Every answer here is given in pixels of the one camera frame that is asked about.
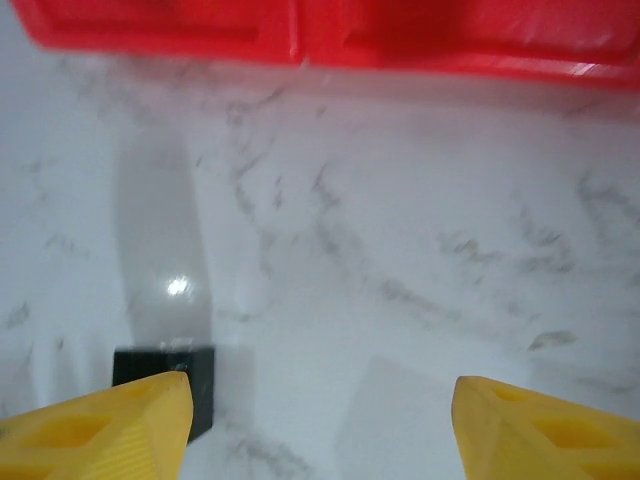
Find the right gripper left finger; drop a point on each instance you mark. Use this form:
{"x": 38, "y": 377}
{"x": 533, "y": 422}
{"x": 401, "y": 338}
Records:
{"x": 100, "y": 435}

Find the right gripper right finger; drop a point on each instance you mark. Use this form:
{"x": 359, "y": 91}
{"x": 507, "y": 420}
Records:
{"x": 540, "y": 440}

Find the small black lego brick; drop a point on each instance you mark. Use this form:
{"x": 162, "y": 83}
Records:
{"x": 150, "y": 362}

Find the red plastic bin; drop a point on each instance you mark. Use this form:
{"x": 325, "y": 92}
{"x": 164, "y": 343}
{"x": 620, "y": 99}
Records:
{"x": 150, "y": 25}
{"x": 450, "y": 30}

